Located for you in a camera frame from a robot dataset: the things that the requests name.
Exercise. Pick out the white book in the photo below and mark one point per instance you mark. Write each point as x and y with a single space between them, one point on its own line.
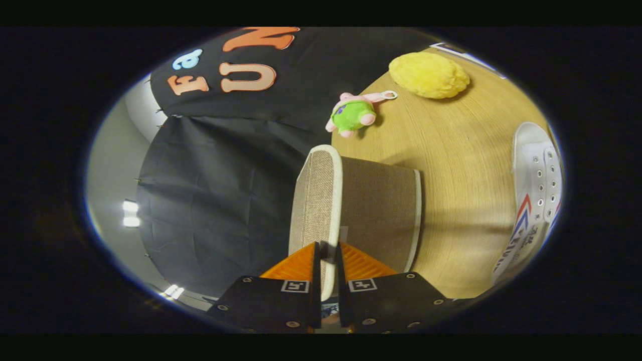
451 48

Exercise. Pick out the white canvas shoe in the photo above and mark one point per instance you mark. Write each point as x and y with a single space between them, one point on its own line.
539 170

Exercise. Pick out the ceiling light strip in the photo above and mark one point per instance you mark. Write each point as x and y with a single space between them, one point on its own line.
173 292
131 213

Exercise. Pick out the beige fabric storage box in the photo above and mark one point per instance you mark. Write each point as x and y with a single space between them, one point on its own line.
376 210

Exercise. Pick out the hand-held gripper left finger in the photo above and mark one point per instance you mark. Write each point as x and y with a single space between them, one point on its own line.
315 311

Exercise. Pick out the yellow round plush cushion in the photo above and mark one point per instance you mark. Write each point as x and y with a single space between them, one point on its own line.
429 75

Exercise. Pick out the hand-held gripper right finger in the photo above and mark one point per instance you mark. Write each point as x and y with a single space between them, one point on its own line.
342 306

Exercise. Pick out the pink and green plush toy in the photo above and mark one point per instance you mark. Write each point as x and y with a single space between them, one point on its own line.
353 115

